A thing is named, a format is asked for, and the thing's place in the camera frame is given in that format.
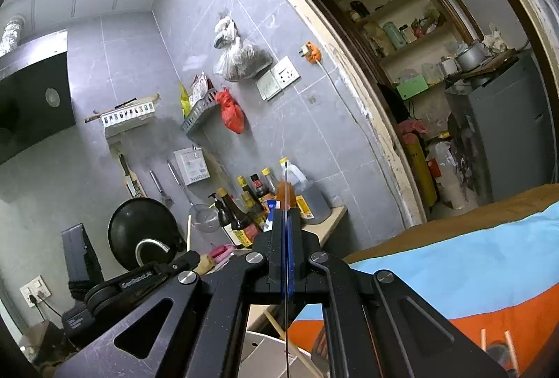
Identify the yellow packet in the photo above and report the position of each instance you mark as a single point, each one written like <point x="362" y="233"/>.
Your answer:
<point x="184" y="98"/>

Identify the silver exhaust duct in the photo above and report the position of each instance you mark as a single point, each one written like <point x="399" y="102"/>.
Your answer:
<point x="9" y="35"/>

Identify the green thermos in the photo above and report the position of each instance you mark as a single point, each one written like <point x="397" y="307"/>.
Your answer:
<point x="394" y="36"/>

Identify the large dark sauce bottle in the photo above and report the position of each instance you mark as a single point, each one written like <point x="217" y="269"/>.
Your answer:
<point x="238" y="220"/>

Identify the white wall basket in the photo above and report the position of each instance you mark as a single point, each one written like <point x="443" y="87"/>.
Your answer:
<point x="126" y="113"/>

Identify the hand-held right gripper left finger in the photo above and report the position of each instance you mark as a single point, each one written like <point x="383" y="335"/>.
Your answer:
<point x="275" y="255"/>

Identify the glass jar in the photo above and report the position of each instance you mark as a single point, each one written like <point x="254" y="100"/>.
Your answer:
<point x="407" y="35"/>

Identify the yellow cap sauce bottle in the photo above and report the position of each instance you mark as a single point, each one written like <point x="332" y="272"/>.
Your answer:
<point x="249" y="199"/>

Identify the slim sauce bottle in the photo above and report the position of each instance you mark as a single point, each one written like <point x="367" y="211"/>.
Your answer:
<point x="267" y="181"/>

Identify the orange plug adapter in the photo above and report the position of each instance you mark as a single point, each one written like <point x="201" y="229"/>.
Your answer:
<point x="312" y="53"/>

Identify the aluminium pot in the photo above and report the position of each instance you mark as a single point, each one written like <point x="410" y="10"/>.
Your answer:
<point x="470" y="58"/>

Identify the orange seasoning packet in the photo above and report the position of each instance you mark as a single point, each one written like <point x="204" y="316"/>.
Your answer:
<point x="281" y="192"/>

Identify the pink cloth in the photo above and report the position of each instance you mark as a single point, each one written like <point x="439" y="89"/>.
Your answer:
<point x="412" y="126"/>

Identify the wall socket panel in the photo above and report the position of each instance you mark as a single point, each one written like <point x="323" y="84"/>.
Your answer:
<point x="279" y="76"/>

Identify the black bottles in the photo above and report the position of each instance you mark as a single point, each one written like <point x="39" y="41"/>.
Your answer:
<point x="359" y="11"/>

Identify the pump bottle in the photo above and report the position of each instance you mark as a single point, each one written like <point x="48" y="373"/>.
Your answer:
<point x="222" y="214"/>

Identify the pink cloth pad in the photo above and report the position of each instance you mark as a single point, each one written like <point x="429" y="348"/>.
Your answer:
<point x="222" y="252"/>

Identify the small white blue packet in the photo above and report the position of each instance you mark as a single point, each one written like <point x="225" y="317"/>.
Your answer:
<point x="270" y="207"/>

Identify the yellow gas cylinder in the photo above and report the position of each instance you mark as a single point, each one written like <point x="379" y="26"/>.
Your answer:
<point x="421" y="172"/>

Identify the curved sink faucet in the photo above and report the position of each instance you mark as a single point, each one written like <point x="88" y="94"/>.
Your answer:
<point x="150" y="242"/>

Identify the green box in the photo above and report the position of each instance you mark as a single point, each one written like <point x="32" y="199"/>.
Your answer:
<point x="411" y="87"/>

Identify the wooden shelf unit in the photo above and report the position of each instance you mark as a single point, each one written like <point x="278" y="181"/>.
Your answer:
<point x="345" y="11"/>

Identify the black range hood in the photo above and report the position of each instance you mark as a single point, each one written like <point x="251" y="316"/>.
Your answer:
<point x="30" y="98"/>

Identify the white wall box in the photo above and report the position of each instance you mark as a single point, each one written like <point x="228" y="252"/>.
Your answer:
<point x="192" y="166"/>

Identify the clear bag of dried goods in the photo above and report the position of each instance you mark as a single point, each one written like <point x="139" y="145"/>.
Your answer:
<point x="242" y="63"/>

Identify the red and white packets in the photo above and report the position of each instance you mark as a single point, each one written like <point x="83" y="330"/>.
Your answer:
<point x="201" y="87"/>

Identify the tan loofah sponge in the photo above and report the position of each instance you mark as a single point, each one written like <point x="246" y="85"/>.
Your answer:
<point x="203" y="265"/>

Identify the grey washing machine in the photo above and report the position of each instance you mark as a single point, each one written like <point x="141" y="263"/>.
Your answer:
<point x="502" y="133"/>

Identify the red label sauce bottle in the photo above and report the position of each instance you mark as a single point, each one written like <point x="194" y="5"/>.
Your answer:
<point x="258" y="188"/>

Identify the white wall outlet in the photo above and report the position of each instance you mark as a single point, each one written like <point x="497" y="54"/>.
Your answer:
<point x="35" y="290"/>

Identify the hanging metal spatula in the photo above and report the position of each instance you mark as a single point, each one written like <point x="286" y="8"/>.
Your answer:
<point x="159" y="190"/>

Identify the black wok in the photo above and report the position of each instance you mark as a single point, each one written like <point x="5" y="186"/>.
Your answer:
<point x="135" y="225"/>

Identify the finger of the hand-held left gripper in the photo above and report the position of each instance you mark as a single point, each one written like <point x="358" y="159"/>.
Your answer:
<point x="187" y="260"/>

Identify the white plastic bag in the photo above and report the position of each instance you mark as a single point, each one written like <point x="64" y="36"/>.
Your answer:
<point x="225" y="32"/>

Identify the cooking oil jug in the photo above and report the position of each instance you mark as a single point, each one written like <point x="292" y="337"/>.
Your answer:
<point x="305" y="199"/>

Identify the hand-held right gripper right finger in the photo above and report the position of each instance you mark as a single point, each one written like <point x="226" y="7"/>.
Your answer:
<point x="291" y="255"/>

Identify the white plastic sack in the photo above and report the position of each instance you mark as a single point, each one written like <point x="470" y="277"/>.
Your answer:
<point x="447" y="177"/>

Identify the white plastic utensil holder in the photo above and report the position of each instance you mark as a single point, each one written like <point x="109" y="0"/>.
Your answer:
<point x="266" y="354"/>

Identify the striped blanket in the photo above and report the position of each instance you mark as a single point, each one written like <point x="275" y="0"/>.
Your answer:
<point x="436" y="273"/>

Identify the black hanging clothing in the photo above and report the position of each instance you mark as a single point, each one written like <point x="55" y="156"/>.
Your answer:
<point x="393" y="102"/>

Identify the red plastic bag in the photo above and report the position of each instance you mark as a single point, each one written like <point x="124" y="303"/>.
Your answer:
<point x="231" y="111"/>

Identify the worn white door frame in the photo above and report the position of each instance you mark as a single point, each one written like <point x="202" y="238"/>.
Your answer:
<point x="349" y="67"/>

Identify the black appliance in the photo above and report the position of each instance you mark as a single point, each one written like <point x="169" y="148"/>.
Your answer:
<point x="81" y="255"/>

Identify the grey wall shelf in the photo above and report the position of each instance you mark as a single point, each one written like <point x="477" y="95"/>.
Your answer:
<point x="201" y="115"/>

